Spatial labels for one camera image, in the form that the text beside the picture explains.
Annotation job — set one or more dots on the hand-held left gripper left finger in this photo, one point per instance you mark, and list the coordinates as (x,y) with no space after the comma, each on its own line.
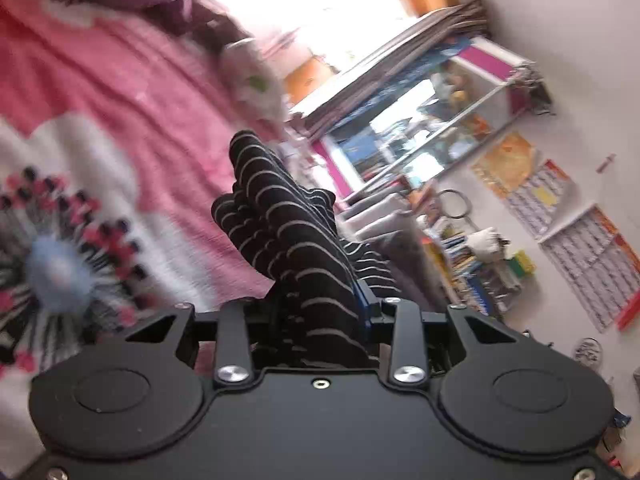
(232,340)

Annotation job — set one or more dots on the light grey folded garment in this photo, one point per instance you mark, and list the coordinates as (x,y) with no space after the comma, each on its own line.
(375,215)

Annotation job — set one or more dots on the orange wooden cabinet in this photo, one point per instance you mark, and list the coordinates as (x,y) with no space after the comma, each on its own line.
(307,77)

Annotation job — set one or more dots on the pink floral blanket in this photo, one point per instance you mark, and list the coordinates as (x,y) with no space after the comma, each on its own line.
(125,125)

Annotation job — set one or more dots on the white figurine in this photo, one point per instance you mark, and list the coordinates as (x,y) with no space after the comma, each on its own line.
(486,242)

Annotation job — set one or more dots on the white printed plastic bag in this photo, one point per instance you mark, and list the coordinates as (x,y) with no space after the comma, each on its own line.
(255,80)

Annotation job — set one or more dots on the glass display cabinet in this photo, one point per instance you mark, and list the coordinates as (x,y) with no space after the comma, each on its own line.
(435,110)

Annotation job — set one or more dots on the wall calendar with red edge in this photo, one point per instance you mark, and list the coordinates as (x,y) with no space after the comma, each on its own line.
(595,270)

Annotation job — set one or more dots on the black white-striped sock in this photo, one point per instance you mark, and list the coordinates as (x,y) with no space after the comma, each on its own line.
(290,240)

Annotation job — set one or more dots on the wall calendar with orange picture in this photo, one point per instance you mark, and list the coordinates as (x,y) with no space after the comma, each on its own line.
(525,185)

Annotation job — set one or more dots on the stack of grey folded clothes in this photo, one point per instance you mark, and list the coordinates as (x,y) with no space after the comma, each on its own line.
(412,265)

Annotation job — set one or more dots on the yellow green box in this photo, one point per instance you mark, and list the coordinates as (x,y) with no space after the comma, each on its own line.
(522,263)

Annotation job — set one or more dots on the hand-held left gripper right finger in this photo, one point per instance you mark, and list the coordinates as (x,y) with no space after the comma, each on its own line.
(365,306)

